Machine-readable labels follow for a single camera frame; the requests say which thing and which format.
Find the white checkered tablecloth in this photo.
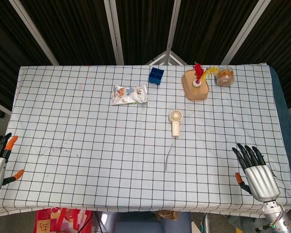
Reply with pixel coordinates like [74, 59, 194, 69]
[0, 63, 291, 219]

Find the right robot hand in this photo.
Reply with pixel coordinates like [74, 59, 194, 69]
[232, 143, 281, 202]

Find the red patterned paper bag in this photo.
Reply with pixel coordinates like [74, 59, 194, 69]
[33, 207, 93, 233]

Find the blue plastic compartment box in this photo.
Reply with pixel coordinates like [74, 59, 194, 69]
[148, 67, 165, 86]

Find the red yellow feather shuttlecock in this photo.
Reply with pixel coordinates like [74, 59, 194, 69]
[192, 61, 220, 87]

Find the white snack bag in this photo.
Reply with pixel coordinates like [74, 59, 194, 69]
[112, 84, 149, 106]

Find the beige handheld mini fan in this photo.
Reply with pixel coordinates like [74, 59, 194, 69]
[169, 109, 184, 138]

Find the brown cardboard tray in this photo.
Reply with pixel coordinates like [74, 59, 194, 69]
[181, 69, 210, 102]

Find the clear cup with brown contents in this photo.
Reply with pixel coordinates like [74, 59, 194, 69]
[216, 66, 234, 87]

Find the blue grey chair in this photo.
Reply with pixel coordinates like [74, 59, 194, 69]
[94, 210, 192, 233]

